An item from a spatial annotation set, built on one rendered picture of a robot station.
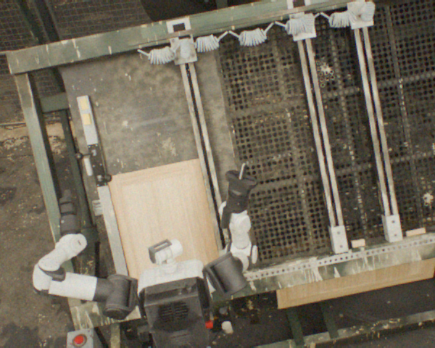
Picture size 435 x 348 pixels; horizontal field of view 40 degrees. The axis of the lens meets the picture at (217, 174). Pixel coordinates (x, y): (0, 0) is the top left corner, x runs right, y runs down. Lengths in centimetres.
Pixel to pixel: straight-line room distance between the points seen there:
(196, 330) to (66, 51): 133
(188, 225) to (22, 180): 252
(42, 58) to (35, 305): 197
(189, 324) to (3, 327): 216
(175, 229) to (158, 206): 14
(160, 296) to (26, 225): 263
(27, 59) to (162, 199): 86
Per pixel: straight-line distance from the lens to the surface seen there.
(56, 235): 285
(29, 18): 316
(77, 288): 232
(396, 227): 289
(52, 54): 274
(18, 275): 442
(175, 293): 220
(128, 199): 279
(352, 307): 377
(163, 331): 226
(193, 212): 278
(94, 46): 271
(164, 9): 310
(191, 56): 266
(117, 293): 233
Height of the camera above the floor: 320
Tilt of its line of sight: 44 degrees down
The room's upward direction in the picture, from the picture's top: 11 degrees counter-clockwise
